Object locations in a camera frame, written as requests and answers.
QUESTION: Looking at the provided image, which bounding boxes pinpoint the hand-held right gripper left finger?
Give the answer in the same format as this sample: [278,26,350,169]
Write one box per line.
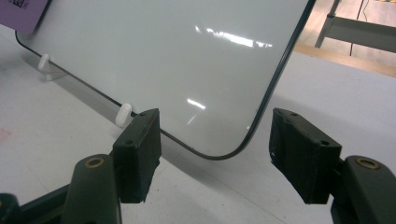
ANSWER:
[111,107,163,204]

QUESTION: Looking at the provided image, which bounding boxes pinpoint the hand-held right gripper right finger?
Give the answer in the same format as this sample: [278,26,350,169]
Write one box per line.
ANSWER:
[268,107,343,205]

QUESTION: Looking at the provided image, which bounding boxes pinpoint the white whiteboard with black rim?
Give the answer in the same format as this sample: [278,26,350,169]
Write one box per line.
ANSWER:
[14,0,318,161]

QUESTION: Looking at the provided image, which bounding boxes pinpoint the pink and black whiteboard eraser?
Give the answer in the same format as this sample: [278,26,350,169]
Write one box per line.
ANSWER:
[0,0,51,35]

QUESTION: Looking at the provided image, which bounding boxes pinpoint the white whiteboard stand clip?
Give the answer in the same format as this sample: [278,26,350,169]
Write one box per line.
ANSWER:
[114,103,134,129]
[36,52,68,82]

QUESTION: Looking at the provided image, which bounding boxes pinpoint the wooden table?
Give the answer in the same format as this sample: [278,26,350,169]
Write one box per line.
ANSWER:
[293,41,396,78]

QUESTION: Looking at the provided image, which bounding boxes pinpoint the white metal desk frame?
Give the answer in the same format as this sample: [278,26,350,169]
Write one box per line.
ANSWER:
[313,0,396,54]

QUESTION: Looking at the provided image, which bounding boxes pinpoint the black floor cables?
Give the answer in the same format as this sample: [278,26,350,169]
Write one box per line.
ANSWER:
[348,0,372,58]

